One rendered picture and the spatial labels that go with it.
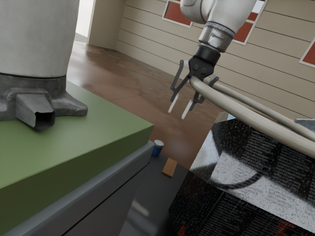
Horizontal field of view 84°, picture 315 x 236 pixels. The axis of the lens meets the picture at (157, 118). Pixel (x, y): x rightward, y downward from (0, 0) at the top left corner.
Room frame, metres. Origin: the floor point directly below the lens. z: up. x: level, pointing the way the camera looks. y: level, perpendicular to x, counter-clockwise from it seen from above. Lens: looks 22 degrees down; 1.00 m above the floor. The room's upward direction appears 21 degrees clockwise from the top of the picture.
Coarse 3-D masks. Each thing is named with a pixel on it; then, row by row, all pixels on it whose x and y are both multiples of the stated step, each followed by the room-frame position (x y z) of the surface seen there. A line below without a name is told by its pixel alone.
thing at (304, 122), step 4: (296, 120) 0.67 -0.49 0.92; (300, 120) 0.67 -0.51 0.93; (304, 120) 0.67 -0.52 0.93; (308, 120) 0.68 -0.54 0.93; (312, 120) 0.68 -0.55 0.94; (300, 124) 0.67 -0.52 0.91; (304, 124) 0.68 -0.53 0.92; (308, 124) 0.68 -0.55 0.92; (312, 124) 0.68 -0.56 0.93; (308, 128) 0.68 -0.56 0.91; (312, 128) 0.69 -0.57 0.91; (296, 132) 0.65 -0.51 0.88
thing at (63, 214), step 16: (128, 160) 0.26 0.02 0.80; (144, 160) 0.32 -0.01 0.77; (96, 176) 0.20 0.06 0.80; (112, 176) 0.22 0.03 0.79; (128, 176) 0.27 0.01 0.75; (80, 192) 0.16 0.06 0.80; (96, 192) 0.19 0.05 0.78; (112, 192) 0.23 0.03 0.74; (128, 192) 0.30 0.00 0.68; (48, 208) 0.13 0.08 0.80; (64, 208) 0.14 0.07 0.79; (80, 208) 0.16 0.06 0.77; (96, 208) 0.20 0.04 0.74; (112, 208) 0.25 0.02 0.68; (128, 208) 0.34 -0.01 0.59; (32, 224) 0.11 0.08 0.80; (48, 224) 0.12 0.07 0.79; (64, 224) 0.14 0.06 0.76; (80, 224) 0.17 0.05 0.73; (96, 224) 0.21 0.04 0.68; (112, 224) 0.28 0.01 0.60
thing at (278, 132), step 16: (192, 80) 0.53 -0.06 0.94; (208, 80) 0.73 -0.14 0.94; (208, 96) 0.43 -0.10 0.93; (224, 96) 0.41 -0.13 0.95; (240, 96) 0.79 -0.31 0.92; (240, 112) 0.37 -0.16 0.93; (272, 112) 0.74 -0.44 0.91; (256, 128) 0.35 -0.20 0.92; (272, 128) 0.34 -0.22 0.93; (304, 128) 0.63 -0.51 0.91; (288, 144) 0.34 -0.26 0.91; (304, 144) 0.33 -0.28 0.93
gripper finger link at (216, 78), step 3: (216, 78) 0.56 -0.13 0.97; (210, 81) 0.57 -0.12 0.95; (213, 81) 0.56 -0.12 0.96; (216, 81) 0.56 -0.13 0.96; (210, 84) 0.56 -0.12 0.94; (213, 84) 0.56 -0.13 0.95; (201, 96) 0.58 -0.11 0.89; (201, 99) 0.56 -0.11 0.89; (204, 99) 0.56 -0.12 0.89; (201, 102) 0.56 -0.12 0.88
